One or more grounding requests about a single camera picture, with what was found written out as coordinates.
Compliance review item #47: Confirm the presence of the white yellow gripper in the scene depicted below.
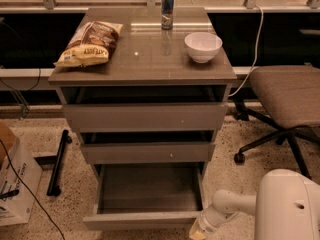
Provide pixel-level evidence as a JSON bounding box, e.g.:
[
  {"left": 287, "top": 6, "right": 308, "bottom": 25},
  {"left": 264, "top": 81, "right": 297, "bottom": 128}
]
[{"left": 189, "top": 228, "right": 206, "bottom": 240}]

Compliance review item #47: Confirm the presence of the grey bottom drawer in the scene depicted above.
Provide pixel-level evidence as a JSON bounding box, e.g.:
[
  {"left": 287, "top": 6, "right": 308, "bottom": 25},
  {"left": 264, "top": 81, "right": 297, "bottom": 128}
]
[{"left": 83, "top": 163, "right": 207, "bottom": 231}]

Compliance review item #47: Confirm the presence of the grey drawer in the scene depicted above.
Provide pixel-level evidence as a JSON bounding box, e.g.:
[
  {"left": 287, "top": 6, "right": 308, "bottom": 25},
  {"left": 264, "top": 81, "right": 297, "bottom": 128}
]
[
  {"left": 81, "top": 130, "right": 215, "bottom": 164},
  {"left": 63, "top": 102, "right": 228, "bottom": 132},
  {"left": 83, "top": 163, "right": 207, "bottom": 231}
]

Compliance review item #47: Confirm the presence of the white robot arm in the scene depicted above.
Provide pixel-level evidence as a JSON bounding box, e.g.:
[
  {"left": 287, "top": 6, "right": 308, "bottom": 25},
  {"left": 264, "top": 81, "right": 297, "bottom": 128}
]
[{"left": 189, "top": 169, "right": 320, "bottom": 240}]

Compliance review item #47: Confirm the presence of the grey middle drawer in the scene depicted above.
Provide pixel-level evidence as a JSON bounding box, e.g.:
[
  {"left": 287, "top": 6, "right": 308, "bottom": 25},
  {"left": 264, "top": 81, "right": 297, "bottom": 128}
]
[{"left": 81, "top": 130, "right": 215, "bottom": 164}]

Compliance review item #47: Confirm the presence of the grey top drawer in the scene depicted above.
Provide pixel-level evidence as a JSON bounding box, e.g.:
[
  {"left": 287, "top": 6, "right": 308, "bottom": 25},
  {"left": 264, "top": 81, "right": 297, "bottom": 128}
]
[{"left": 63, "top": 102, "right": 228, "bottom": 132}]

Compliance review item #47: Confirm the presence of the black bar on floor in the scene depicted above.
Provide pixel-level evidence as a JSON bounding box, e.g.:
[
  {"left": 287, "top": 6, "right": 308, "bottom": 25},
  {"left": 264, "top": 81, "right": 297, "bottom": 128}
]
[{"left": 47, "top": 130, "right": 72, "bottom": 197}]

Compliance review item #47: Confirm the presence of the grey fabric office chair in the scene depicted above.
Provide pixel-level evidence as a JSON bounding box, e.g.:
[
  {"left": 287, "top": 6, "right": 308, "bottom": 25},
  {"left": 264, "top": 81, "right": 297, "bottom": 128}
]
[{"left": 232, "top": 65, "right": 320, "bottom": 178}]

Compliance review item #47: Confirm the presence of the white cardboard box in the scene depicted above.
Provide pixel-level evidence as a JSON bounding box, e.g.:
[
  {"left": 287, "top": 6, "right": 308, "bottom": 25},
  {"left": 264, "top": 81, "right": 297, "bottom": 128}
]
[{"left": 0, "top": 123, "right": 42, "bottom": 226}]

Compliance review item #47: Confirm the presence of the white bowl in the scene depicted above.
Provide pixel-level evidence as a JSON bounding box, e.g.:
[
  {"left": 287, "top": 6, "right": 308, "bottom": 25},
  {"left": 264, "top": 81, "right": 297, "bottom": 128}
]
[{"left": 184, "top": 32, "right": 223, "bottom": 63}]

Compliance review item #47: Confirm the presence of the yellow brown chip bag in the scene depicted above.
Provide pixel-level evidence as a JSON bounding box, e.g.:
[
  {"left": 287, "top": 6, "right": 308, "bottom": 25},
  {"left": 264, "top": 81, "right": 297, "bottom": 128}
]
[{"left": 54, "top": 21, "right": 123, "bottom": 67}]

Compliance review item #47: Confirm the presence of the blue energy drink can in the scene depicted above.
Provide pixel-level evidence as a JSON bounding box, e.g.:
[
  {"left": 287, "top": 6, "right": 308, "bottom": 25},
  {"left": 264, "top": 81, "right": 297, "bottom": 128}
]
[{"left": 161, "top": 0, "right": 174, "bottom": 30}]

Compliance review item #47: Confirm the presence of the black cable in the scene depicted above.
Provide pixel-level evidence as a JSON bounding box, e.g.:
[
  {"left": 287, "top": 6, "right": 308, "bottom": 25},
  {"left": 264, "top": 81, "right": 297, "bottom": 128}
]
[{"left": 0, "top": 139, "right": 66, "bottom": 240}]

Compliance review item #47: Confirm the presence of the white cable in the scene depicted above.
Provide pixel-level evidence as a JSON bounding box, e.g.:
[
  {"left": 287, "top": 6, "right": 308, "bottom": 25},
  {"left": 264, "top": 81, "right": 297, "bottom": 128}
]
[{"left": 227, "top": 5, "right": 265, "bottom": 98}]

